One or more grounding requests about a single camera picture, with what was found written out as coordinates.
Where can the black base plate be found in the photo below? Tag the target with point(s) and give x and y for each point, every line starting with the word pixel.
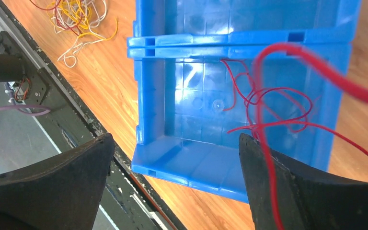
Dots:
pixel 129 201

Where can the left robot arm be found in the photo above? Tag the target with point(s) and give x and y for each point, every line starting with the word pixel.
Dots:
pixel 12 68

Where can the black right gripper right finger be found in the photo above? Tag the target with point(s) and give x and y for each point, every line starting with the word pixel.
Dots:
pixel 308 198

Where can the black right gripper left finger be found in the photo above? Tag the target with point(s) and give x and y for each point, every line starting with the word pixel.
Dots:
pixel 62 192

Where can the blue plastic compartment bin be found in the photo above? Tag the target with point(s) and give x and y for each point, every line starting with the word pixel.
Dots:
pixel 196 94

